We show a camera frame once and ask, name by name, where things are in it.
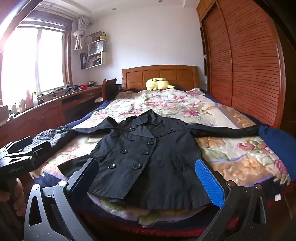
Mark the black double-breasted coat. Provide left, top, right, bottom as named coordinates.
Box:
left=58, top=109, right=264, bottom=210

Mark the wooden chair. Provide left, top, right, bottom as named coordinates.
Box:
left=102, top=78, right=122, bottom=101

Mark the person's left hand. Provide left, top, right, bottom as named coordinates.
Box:
left=0, top=179, right=25, bottom=219

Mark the white paper bag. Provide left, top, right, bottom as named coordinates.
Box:
left=92, top=41, right=105, bottom=55

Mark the floral plush blanket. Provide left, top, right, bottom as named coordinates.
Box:
left=31, top=89, right=292, bottom=226

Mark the folded dark navy garment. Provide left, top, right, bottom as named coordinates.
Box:
left=31, top=128, right=78, bottom=151

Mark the long wooden desk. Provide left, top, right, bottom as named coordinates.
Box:
left=0, top=86, right=103, bottom=149

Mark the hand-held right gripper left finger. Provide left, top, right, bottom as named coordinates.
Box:
left=24, top=157, right=99, bottom=241

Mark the wood-framed window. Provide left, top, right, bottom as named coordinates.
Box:
left=0, top=16, right=73, bottom=109

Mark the tied white curtain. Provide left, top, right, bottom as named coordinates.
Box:
left=73, top=16, right=93, bottom=50

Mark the blue cloth bundle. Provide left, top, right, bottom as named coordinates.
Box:
left=258, top=126, right=290, bottom=160

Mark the white wall shelf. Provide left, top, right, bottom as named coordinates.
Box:
left=80, top=31, right=113, bottom=70

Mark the yellow plush toy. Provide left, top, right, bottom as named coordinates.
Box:
left=145, top=77, right=175, bottom=91

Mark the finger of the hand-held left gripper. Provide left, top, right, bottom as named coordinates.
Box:
left=7, top=141, right=51, bottom=171
left=0, top=136, right=32, bottom=154

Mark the black tripod device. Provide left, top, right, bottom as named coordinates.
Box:
left=64, top=85, right=81, bottom=95

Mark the wooden bed headboard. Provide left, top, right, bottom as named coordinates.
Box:
left=122, top=65, right=200, bottom=91

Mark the wooden louvred wardrobe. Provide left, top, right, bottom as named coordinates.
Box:
left=196, top=0, right=296, bottom=137

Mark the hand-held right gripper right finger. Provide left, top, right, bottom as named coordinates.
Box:
left=195, top=159, right=270, bottom=241

